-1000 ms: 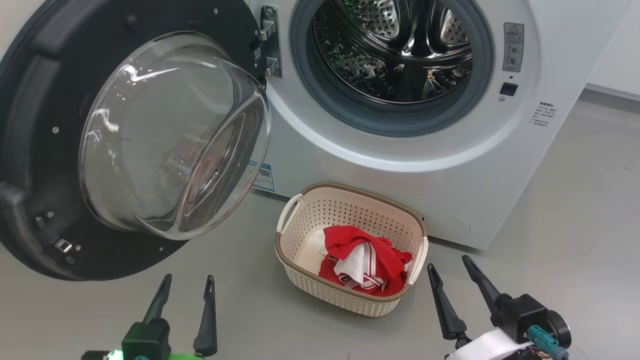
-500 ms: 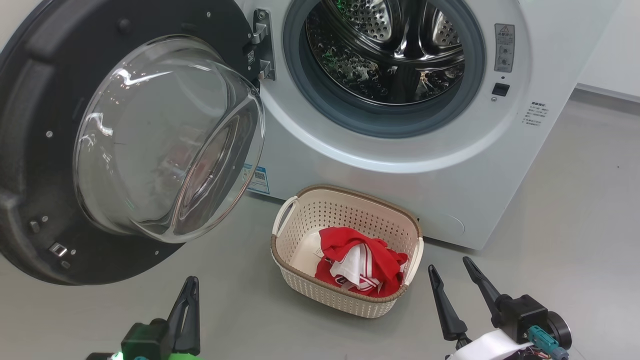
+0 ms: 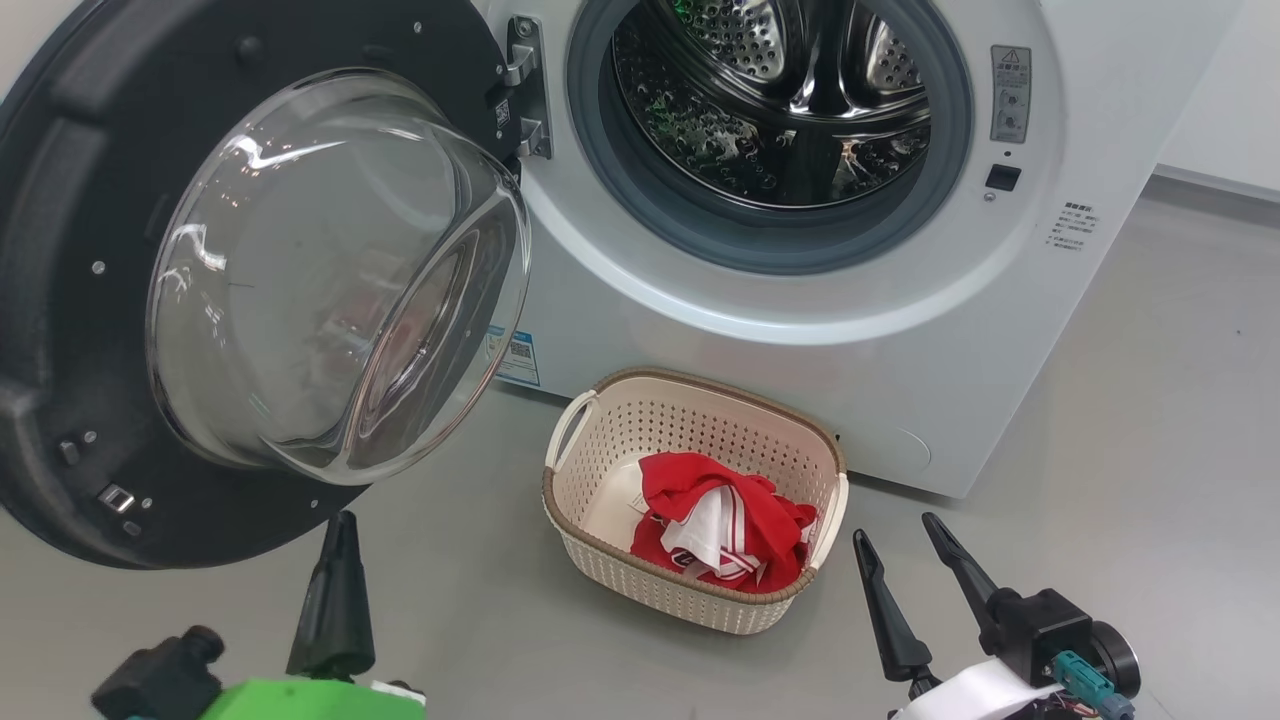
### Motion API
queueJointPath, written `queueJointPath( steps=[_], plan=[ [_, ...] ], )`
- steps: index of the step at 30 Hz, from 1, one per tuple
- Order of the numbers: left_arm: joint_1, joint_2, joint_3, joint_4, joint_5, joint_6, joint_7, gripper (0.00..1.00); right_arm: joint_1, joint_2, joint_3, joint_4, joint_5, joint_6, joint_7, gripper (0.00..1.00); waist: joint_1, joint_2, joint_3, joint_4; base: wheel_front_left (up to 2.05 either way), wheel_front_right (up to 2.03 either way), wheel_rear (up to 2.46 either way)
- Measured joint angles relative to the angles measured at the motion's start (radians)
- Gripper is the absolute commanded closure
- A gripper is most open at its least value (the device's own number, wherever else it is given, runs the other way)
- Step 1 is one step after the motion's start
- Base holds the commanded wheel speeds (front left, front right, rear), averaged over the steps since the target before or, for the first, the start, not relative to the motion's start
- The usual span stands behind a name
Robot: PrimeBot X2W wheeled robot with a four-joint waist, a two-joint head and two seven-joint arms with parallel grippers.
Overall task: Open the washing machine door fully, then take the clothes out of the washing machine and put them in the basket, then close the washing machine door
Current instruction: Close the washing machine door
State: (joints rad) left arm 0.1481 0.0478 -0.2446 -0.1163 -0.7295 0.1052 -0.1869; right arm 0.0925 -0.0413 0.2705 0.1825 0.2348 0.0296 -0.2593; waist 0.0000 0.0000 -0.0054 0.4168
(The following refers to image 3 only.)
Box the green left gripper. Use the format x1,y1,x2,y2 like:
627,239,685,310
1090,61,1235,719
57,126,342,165
200,510,426,720

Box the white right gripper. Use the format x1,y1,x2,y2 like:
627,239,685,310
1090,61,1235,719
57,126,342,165
853,513,1061,720

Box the red and white garment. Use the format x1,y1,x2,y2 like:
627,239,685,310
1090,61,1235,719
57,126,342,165
630,452,819,595

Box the dark washing machine door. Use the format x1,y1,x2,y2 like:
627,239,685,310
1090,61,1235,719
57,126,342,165
0,0,553,571

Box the white front-load washing machine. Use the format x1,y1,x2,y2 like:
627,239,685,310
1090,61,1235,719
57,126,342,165
470,0,1246,499

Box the cream perforated laundry basket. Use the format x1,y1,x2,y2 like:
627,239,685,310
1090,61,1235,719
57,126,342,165
542,367,850,636

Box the blue energy label sticker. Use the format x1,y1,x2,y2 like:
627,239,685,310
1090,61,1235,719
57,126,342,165
495,330,541,388

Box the grey warning label sticker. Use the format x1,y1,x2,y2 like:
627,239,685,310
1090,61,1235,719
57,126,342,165
990,45,1032,144

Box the teal cable connector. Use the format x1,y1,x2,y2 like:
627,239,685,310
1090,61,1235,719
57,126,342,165
1052,650,1136,720

